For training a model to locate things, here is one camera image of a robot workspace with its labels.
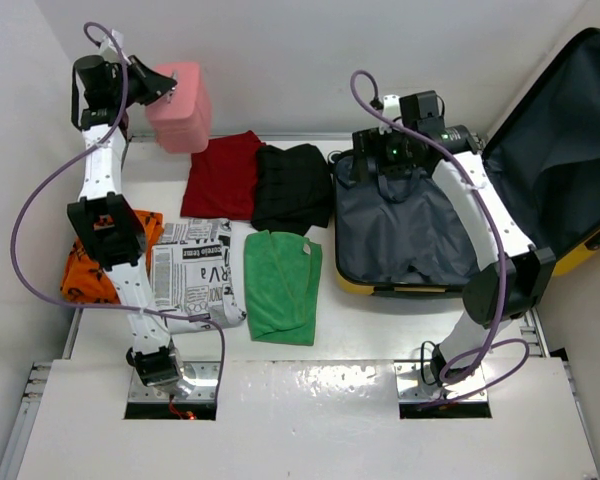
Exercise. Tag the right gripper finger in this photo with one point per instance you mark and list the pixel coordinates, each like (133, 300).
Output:
(360, 170)
(398, 189)

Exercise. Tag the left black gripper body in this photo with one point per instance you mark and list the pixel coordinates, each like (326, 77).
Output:
(139, 86)

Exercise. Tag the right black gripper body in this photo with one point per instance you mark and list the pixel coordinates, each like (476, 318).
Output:
(392, 147)

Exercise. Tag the pink box with handle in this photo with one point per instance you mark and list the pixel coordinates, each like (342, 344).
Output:
(182, 118)

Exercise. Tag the dark red cloth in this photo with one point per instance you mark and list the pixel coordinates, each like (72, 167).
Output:
(222, 179)

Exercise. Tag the green microfiber towel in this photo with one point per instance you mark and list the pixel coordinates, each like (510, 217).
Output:
(282, 273)

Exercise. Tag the newspaper print cloth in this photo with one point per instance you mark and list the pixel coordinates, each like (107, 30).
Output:
(191, 275)

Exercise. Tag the orange black patterned cloth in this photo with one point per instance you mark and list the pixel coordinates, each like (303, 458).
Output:
(85, 282)

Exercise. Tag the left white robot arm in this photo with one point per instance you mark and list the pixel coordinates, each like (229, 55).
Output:
(104, 86)

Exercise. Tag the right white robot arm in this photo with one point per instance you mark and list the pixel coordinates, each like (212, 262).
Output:
(513, 272)

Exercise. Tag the yellow suitcase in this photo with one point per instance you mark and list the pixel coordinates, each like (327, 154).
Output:
(544, 162)

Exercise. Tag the white front panel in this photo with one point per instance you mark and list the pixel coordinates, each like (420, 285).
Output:
(301, 420)

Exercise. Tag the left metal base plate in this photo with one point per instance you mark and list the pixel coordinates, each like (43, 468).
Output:
(196, 384)

